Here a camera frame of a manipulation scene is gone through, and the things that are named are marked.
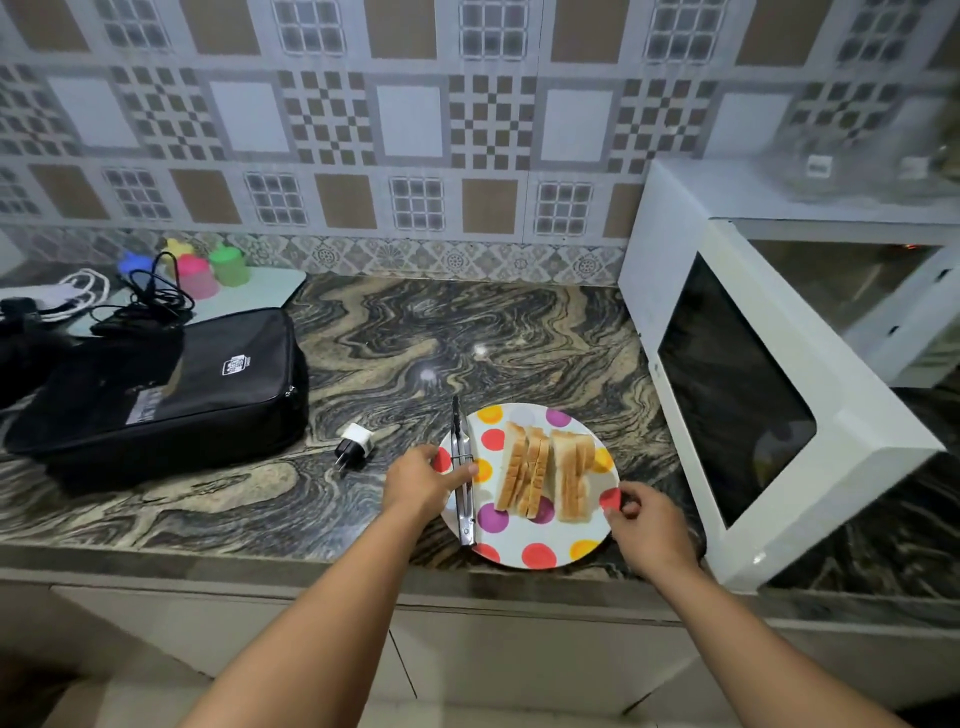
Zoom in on person's right hand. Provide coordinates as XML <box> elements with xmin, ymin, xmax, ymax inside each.
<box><xmin>605</xmin><ymin>480</ymin><xmax>704</xmax><ymax>581</ymax></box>

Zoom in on person's left hand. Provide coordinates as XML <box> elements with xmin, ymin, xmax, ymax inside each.
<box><xmin>381</xmin><ymin>444</ymin><xmax>480</xmax><ymax>527</ymax></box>

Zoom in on metal kitchen tongs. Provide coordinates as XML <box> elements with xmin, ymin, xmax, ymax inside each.
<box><xmin>449</xmin><ymin>395</ymin><xmax>479</xmax><ymax>549</ymax></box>

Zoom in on white polka dot plate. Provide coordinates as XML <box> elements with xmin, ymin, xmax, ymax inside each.
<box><xmin>432</xmin><ymin>402</ymin><xmax>623</xmax><ymax>571</ymax></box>

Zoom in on person's right forearm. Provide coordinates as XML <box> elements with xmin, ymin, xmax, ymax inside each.
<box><xmin>643</xmin><ymin>561</ymin><xmax>913</xmax><ymax>728</ymax></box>

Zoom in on person's left forearm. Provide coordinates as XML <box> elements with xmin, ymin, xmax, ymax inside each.
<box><xmin>180</xmin><ymin>504</ymin><xmax>445</xmax><ymax>728</ymax></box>

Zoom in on row of white bread slices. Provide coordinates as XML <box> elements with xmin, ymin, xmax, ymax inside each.
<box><xmin>495</xmin><ymin>421</ymin><xmax>598</xmax><ymax>525</ymax></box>

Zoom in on white plug adapter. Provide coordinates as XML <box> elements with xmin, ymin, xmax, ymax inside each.
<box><xmin>332</xmin><ymin>422</ymin><xmax>375</xmax><ymax>474</ymax></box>

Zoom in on white microwave door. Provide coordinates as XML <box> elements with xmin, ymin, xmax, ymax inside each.
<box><xmin>648</xmin><ymin>218</ymin><xmax>947</xmax><ymax>594</ymax></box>

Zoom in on beige cabinet front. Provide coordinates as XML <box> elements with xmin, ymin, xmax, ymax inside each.
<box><xmin>45</xmin><ymin>583</ymin><xmax>960</xmax><ymax>717</ymax></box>

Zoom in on pale rectangular tray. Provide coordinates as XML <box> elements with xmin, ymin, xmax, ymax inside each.
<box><xmin>66</xmin><ymin>265</ymin><xmax>308</xmax><ymax>339</ymax></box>

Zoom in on black zippered bag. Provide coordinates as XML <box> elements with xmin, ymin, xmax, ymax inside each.
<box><xmin>3</xmin><ymin>307</ymin><xmax>310</xmax><ymax>492</ymax></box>

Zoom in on green plastic cup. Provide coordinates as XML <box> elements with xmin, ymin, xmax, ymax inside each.
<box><xmin>208</xmin><ymin>245</ymin><xmax>252</xmax><ymax>288</ymax></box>

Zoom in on white microwave oven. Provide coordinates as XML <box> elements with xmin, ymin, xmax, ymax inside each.
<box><xmin>618</xmin><ymin>156</ymin><xmax>960</xmax><ymax>391</ymax></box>

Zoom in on pink plastic cup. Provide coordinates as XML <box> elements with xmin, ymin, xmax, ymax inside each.
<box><xmin>176</xmin><ymin>254</ymin><xmax>221</xmax><ymax>300</ymax></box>

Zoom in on clear glass jar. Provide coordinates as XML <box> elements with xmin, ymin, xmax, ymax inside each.
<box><xmin>862</xmin><ymin>97</ymin><xmax>960</xmax><ymax>205</ymax></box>
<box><xmin>761</xmin><ymin>123</ymin><xmax>864</xmax><ymax>202</ymax></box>

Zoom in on black pouch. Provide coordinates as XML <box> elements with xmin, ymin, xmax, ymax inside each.
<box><xmin>0</xmin><ymin>297</ymin><xmax>78</xmax><ymax>410</ymax></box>

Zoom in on black cable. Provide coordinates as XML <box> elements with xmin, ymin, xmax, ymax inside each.
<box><xmin>89</xmin><ymin>251</ymin><xmax>197</xmax><ymax>336</ymax></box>

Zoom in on white cable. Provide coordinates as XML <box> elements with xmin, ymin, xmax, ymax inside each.
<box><xmin>36</xmin><ymin>267</ymin><xmax>112</xmax><ymax>324</ymax></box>

